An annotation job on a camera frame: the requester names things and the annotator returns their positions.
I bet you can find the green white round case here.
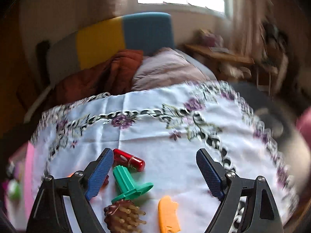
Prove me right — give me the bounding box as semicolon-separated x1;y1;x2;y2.
7;179;22;200

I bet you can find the pink storage box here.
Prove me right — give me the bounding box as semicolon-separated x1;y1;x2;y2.
6;142;34;231

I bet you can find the red linking cube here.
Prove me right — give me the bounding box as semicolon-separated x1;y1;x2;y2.
101;175;109;189

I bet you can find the brown wooden massage brush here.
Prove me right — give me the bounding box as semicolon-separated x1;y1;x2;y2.
103;199;147;233

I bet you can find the green plastic stand toy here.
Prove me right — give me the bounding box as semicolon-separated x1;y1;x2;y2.
111;165;153;203

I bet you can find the red metallic carabiner capsule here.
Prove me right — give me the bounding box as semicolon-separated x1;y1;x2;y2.
113;148;145;172

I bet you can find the orange plastic boat toy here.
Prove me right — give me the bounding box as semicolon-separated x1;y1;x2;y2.
158;196;181;233

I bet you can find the white embroidered floral tablecloth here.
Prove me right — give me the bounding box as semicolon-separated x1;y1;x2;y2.
28;82;298;232

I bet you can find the wooden side table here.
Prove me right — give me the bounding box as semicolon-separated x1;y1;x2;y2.
184;44;279;96

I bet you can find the rust brown blanket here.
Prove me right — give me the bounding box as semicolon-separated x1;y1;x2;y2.
53;50;143;105

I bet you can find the pale pink duvet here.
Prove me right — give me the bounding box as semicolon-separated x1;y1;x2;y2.
131;47;216;91

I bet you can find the multicolour upholstered headboard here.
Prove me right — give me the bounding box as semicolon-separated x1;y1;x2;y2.
36;12;175;86

